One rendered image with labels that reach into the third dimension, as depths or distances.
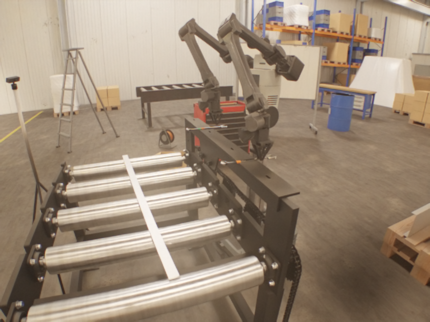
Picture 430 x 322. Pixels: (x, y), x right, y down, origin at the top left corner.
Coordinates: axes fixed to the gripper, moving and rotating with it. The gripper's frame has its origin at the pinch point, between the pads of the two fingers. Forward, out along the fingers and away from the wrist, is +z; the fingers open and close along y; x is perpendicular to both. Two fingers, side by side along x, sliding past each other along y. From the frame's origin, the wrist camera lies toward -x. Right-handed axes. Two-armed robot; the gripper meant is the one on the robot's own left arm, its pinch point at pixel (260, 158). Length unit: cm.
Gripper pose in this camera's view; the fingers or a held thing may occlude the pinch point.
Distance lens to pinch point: 113.6
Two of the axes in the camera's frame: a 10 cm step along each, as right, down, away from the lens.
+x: 9.4, -1.4, 3.3
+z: 0.0, 9.2, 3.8
